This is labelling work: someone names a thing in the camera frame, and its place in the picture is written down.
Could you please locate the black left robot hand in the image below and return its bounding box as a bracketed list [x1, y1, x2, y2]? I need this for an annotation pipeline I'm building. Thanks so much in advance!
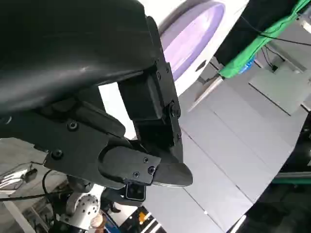
[0, 0, 194, 201]

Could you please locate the lilac plate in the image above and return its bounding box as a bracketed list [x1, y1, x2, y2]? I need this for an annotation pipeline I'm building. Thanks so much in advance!
[159, 0, 225, 82]

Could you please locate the white table leg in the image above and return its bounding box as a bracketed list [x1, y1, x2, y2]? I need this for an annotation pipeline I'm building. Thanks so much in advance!
[188, 77, 224, 113]

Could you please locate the black cloth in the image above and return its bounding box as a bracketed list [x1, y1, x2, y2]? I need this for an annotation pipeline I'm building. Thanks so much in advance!
[213, 0, 300, 67]

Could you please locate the green cloth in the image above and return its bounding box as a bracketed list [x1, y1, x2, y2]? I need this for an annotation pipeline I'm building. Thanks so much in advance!
[218, 0, 311, 80]

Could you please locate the dark machine frame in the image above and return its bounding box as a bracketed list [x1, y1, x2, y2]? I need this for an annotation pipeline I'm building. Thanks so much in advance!
[242, 116, 311, 233]

